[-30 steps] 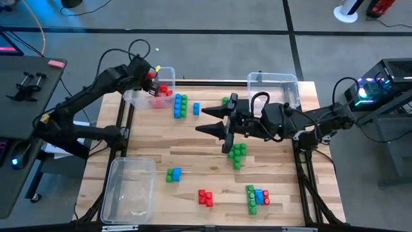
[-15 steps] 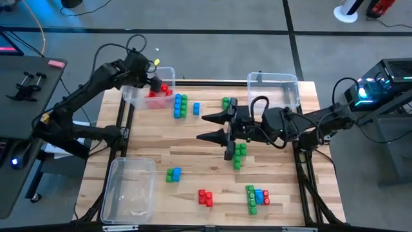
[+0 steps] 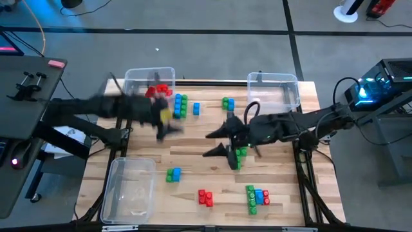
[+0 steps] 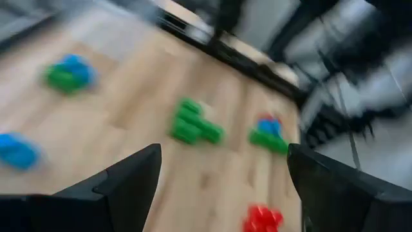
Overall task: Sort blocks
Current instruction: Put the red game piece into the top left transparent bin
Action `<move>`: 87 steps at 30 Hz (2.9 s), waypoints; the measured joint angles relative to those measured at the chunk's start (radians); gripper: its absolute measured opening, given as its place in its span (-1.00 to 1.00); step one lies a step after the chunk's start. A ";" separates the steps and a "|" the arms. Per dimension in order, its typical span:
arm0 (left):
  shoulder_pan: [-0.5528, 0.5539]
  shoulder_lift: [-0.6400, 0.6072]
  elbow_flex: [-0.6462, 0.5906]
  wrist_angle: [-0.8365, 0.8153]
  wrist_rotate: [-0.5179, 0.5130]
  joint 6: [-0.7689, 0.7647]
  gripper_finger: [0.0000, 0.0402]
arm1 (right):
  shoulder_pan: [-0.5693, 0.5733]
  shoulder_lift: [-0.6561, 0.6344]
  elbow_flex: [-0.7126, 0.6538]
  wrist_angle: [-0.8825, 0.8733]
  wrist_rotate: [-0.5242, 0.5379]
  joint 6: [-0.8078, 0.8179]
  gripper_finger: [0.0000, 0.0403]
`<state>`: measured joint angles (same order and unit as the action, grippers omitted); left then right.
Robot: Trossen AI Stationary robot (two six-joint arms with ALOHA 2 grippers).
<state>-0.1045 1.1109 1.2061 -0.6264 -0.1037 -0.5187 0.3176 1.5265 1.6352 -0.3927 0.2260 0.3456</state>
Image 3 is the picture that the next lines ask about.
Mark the long blue toy block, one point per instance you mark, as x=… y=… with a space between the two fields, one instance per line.
x=177 y=106

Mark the pink eraser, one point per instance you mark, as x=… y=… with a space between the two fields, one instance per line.
x=56 y=64

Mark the white pedestal base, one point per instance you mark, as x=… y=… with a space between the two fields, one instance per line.
x=344 y=16

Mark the black double screw clamp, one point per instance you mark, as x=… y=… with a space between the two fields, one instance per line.
x=24 y=91

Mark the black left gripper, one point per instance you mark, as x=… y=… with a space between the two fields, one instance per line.
x=154 y=111

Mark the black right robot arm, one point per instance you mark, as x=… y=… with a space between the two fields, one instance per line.
x=305 y=124

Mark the clear plastic bin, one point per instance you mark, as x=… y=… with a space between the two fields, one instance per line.
x=273 y=93
x=128 y=190
x=138 y=80

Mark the red block white ringed studs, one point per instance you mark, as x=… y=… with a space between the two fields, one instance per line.
x=266 y=197

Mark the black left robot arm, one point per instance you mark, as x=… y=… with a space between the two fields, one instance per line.
x=106 y=106

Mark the black computer with blue lights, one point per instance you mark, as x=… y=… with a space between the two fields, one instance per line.
x=386 y=83

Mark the short blue toy block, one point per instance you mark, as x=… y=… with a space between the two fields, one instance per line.
x=176 y=174
x=231 y=104
x=196 y=109
x=259 y=196

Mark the dark grey side desk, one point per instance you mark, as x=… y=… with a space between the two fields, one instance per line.
x=32 y=96

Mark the black round base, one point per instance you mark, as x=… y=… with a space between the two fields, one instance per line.
x=71 y=3

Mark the short green toy block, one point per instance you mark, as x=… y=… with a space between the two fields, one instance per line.
x=225 y=103
x=169 y=175
x=244 y=151

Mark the grey computer stand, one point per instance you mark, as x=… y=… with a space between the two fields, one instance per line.
x=396 y=145

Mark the black computer mouse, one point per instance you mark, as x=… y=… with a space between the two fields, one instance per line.
x=19 y=158

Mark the dark monitor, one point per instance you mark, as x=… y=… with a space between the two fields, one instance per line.
x=8 y=48

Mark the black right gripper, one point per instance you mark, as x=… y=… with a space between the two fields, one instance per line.
x=239 y=132

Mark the white paper sheet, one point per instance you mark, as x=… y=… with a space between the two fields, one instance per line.
x=72 y=131

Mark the yellow tape tag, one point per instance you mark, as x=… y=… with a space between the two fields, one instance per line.
x=165 y=115

